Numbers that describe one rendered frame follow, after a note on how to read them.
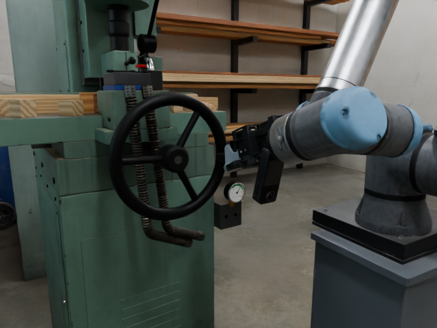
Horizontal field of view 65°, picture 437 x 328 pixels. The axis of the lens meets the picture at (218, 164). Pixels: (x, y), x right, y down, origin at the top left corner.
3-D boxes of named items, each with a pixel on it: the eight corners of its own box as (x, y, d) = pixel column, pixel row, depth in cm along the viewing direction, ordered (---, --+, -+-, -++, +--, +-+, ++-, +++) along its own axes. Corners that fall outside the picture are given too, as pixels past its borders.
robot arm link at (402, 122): (373, 105, 68) (330, 97, 61) (434, 107, 58) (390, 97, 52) (366, 153, 69) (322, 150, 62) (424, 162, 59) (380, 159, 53)
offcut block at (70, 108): (58, 116, 83) (57, 100, 83) (70, 114, 87) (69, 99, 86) (72, 116, 82) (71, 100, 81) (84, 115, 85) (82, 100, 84)
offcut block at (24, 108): (11, 117, 79) (8, 99, 78) (27, 116, 82) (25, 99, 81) (21, 118, 77) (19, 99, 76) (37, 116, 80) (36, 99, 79)
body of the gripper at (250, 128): (257, 130, 76) (295, 114, 65) (264, 168, 75) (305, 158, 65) (228, 132, 72) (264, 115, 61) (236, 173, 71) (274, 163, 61)
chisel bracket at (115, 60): (114, 81, 97) (113, 49, 95) (101, 82, 108) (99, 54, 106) (140, 82, 100) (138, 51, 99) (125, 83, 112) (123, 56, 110)
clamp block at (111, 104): (112, 131, 78) (110, 90, 76) (97, 126, 89) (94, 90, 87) (172, 127, 85) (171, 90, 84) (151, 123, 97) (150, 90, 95)
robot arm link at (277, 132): (328, 158, 61) (287, 164, 56) (307, 163, 65) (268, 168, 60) (317, 109, 62) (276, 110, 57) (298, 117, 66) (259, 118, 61)
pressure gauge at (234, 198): (228, 210, 103) (228, 184, 102) (221, 207, 106) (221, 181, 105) (245, 207, 107) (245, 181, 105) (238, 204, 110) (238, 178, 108)
